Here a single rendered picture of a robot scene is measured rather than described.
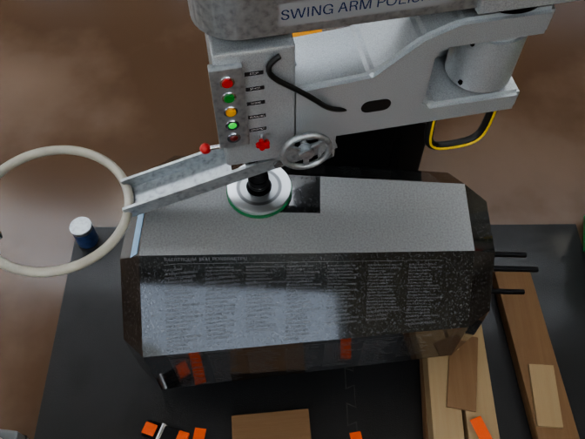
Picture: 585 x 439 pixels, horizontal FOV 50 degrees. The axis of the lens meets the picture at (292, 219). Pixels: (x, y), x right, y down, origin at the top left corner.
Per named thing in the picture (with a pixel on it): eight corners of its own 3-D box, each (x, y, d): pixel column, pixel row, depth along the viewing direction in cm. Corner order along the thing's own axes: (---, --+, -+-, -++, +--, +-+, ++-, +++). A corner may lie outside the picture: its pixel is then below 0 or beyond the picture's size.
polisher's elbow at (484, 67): (430, 61, 184) (444, 6, 168) (484, 40, 189) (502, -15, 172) (468, 104, 175) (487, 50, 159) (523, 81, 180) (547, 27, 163)
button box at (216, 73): (248, 137, 171) (240, 59, 147) (249, 145, 170) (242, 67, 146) (218, 141, 170) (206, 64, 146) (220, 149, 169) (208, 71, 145)
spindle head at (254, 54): (331, 99, 196) (340, -24, 158) (348, 153, 185) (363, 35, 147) (217, 116, 192) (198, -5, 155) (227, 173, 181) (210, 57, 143)
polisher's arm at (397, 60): (480, 86, 204) (528, -48, 163) (507, 140, 192) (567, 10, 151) (258, 120, 197) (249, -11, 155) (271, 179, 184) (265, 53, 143)
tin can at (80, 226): (90, 252, 294) (81, 238, 283) (72, 243, 296) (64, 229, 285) (103, 236, 298) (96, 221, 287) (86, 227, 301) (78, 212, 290)
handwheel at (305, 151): (324, 140, 184) (326, 105, 171) (332, 167, 179) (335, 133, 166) (273, 149, 182) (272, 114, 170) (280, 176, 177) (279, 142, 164)
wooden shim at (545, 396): (527, 364, 258) (528, 363, 257) (552, 366, 258) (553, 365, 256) (536, 427, 245) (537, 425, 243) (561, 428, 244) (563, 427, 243)
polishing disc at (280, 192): (295, 166, 214) (295, 165, 213) (285, 219, 203) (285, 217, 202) (233, 159, 216) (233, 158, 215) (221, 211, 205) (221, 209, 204)
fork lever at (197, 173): (326, 109, 198) (322, 99, 193) (340, 157, 188) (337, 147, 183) (126, 178, 207) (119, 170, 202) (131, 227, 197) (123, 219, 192)
